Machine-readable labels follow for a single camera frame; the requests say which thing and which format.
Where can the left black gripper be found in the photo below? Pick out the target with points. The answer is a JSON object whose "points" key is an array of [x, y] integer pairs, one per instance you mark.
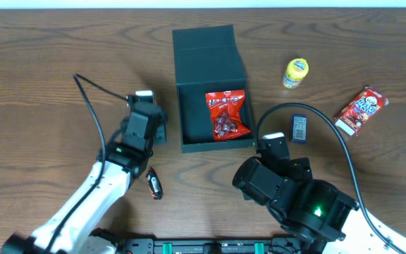
{"points": [[159, 132]]}

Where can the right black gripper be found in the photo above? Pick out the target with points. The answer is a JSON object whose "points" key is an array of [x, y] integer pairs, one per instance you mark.
{"points": [[302, 166]]}

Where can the red candy bag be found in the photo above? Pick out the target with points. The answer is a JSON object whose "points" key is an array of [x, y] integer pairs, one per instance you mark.
{"points": [[224, 108]]}

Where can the yellow candy bottle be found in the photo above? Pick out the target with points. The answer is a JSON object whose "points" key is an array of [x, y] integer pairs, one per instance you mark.
{"points": [[295, 72]]}

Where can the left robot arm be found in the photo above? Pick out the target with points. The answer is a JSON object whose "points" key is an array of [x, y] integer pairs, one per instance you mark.
{"points": [[73, 228]]}

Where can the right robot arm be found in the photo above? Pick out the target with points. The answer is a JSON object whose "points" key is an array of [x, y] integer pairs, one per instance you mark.
{"points": [[315, 212]]}

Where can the small blue box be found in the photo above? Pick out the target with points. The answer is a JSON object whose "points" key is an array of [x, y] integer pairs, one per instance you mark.
{"points": [[299, 129]]}

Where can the black candy bar wrapper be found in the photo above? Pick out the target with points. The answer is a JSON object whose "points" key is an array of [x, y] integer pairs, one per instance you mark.
{"points": [[154, 184]]}

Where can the dark green open box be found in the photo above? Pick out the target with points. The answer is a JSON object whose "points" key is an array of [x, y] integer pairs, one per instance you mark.
{"points": [[207, 60]]}

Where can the red Hello Panda box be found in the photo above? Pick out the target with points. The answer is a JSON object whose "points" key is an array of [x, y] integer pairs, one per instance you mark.
{"points": [[354, 116]]}

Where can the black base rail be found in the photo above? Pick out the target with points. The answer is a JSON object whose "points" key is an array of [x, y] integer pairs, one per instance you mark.
{"points": [[213, 246]]}

